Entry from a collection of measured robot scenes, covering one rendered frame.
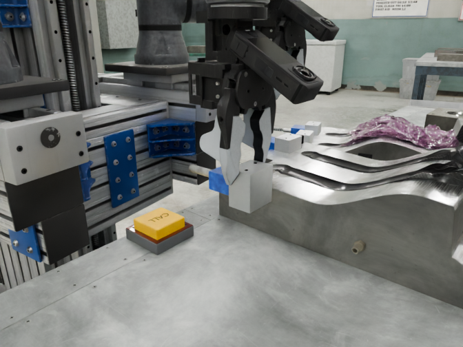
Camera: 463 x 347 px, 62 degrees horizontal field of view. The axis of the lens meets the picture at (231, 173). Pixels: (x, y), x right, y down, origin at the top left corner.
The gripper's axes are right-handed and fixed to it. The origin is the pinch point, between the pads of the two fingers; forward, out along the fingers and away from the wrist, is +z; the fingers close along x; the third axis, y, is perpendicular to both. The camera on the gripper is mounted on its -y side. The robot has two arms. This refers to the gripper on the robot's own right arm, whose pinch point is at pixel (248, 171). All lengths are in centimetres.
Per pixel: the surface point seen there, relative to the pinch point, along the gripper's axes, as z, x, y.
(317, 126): 7, -55, 18
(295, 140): 3.9, -28.9, 10.0
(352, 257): 13.5, -10.1, -11.6
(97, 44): 6, -322, 553
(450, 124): 10, -96, -6
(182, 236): 14.1, 1.0, 12.4
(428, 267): 10.9, -10.1, -21.5
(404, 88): 76, -658, 169
